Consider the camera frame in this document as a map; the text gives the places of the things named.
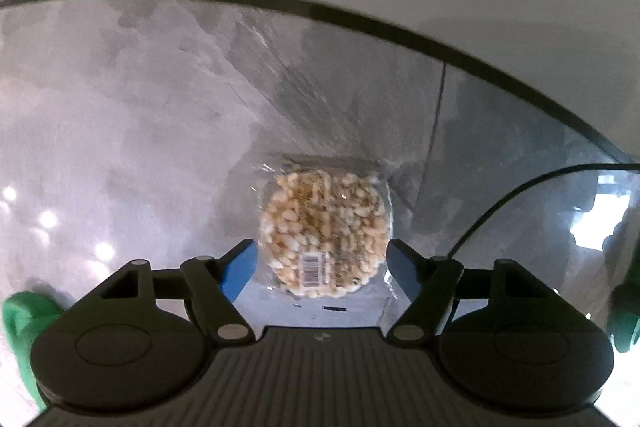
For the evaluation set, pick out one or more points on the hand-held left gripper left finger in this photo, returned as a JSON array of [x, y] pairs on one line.
[[239, 269]]

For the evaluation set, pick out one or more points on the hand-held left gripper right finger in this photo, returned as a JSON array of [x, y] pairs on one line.
[[405, 269]]

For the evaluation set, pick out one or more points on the puffed rice cake packet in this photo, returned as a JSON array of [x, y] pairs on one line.
[[320, 217]]

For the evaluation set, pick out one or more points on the green slipper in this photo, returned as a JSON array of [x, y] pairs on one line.
[[626, 322], [27, 332]]

